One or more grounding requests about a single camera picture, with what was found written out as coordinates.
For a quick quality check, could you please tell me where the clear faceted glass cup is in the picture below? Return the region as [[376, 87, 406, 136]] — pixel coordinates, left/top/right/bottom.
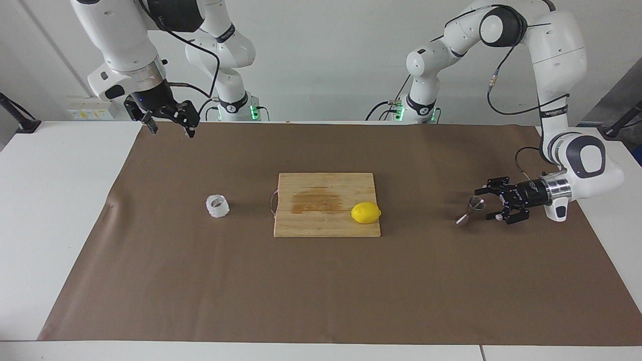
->
[[206, 194, 231, 219]]

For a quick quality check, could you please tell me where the wooden cutting board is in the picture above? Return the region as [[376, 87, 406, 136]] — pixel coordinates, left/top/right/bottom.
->
[[271, 172, 381, 238]]

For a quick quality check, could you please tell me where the white wall socket box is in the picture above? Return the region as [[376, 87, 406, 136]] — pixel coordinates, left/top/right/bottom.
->
[[67, 96, 117, 121]]

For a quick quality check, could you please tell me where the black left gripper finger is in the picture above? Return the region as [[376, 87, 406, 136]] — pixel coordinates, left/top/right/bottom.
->
[[474, 177, 512, 197], [486, 201, 530, 225]]

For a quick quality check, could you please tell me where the black stand foot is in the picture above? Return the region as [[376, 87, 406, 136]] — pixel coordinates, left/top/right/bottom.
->
[[602, 100, 642, 140], [0, 92, 42, 134]]

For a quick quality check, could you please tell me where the yellow lemon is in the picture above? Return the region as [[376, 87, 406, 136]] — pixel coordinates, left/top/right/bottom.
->
[[351, 202, 382, 225]]

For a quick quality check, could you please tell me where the steel double jigger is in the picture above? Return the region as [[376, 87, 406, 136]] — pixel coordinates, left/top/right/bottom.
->
[[455, 196, 486, 227]]

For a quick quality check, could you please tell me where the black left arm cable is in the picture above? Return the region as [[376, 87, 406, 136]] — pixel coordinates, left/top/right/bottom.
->
[[444, 5, 571, 181]]

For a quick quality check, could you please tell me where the brown paper table mat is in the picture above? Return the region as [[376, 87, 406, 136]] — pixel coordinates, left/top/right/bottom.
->
[[38, 122, 642, 346]]

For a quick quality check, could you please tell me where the black base cable bundle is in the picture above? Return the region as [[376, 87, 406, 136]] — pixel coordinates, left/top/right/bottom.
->
[[196, 98, 221, 122], [365, 75, 416, 122]]

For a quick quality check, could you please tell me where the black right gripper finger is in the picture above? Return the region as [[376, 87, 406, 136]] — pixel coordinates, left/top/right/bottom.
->
[[166, 99, 200, 137], [123, 95, 158, 133]]

